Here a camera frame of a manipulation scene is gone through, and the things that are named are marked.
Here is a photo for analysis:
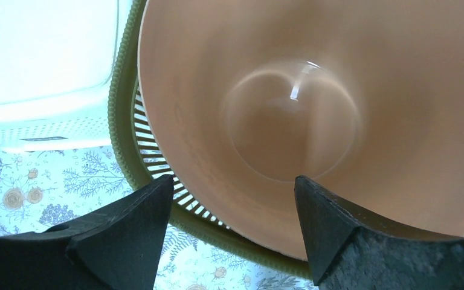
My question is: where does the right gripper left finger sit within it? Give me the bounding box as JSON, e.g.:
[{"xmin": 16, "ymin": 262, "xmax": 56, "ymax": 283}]
[{"xmin": 0, "ymin": 175, "xmax": 174, "ymax": 289}]

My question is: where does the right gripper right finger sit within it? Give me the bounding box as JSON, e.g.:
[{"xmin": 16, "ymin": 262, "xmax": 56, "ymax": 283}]
[{"xmin": 294, "ymin": 176, "xmax": 464, "ymax": 289}]

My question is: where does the green mesh waste bin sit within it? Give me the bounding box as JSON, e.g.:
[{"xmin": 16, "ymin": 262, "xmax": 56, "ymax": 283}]
[{"xmin": 108, "ymin": 1, "xmax": 311, "ymax": 279}]

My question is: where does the orange bucket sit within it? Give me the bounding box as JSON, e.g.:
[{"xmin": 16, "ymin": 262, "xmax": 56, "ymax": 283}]
[{"xmin": 138, "ymin": 1, "xmax": 464, "ymax": 259}]

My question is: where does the cream perforated basket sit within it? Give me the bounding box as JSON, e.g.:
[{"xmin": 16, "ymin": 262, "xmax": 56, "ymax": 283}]
[{"xmin": 0, "ymin": 0, "xmax": 132, "ymax": 152}]

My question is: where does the floral patterned mat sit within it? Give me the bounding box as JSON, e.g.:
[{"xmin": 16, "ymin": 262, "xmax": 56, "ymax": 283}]
[{"xmin": 0, "ymin": 146, "xmax": 314, "ymax": 289}]

